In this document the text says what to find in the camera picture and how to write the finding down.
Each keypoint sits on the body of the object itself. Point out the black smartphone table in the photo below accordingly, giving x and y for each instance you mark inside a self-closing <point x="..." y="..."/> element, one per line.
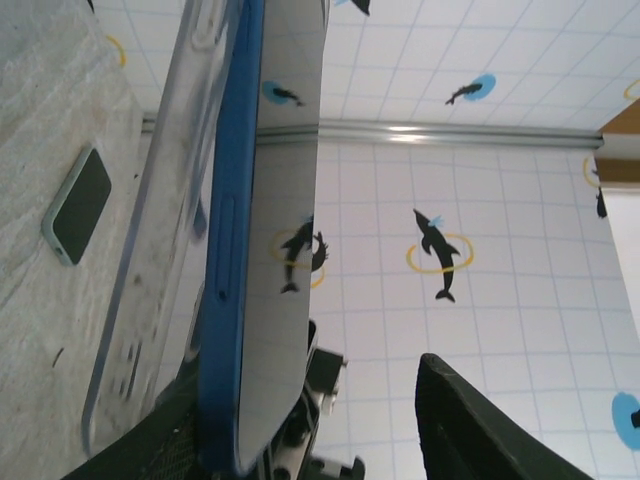
<point x="170" y="200"/>

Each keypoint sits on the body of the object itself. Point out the blue smartphone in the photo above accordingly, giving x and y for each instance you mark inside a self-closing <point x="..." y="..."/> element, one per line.
<point x="225" y="250"/>

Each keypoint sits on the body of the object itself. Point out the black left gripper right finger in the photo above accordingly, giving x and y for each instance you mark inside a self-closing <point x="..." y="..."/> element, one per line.
<point x="465" y="430"/>

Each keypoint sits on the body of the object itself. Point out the wooden board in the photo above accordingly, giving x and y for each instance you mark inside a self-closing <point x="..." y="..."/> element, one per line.
<point x="620" y="150"/>

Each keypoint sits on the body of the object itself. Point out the black smartphone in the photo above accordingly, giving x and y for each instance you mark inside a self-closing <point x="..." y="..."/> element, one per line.
<point x="82" y="205"/>

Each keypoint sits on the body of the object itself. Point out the mint green phone case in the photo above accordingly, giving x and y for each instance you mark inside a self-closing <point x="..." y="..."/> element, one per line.
<point x="50" y="230"/>

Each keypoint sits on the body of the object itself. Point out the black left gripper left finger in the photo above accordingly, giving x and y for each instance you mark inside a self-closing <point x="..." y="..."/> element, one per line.
<point x="150" y="445"/>

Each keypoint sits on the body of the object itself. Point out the aluminium corner post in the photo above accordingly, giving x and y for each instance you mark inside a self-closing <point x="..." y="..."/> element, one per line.
<point x="425" y="132"/>

